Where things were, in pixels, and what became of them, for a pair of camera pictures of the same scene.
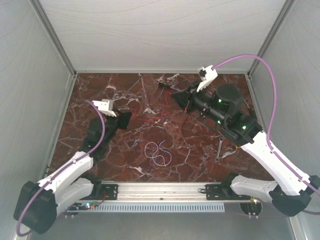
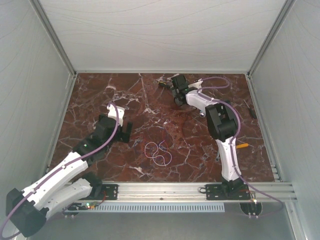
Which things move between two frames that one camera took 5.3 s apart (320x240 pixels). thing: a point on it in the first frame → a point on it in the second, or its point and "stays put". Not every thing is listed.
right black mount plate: x=218 y=192 stays put
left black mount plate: x=108 y=192 stays put
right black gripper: x=186 y=98 → x=176 y=100
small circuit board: x=91 y=205 stays put
